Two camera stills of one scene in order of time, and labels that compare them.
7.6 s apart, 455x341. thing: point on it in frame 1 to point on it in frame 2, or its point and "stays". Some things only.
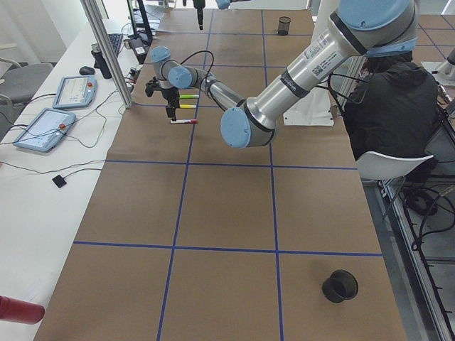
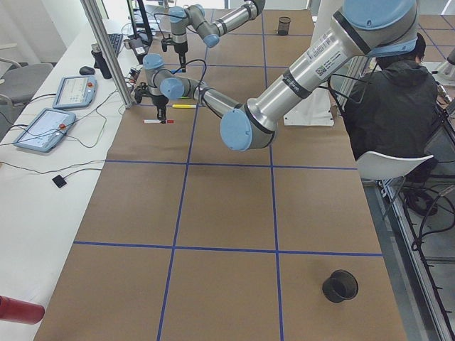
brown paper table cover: [183, 236] stays
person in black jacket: [394, 106] stays
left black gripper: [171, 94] to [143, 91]
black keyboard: [115, 40] stays
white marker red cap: [193, 121] to [168, 121]
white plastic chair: [373, 165] stays
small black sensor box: [59, 181] stays
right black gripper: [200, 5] to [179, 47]
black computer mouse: [87, 70] stays
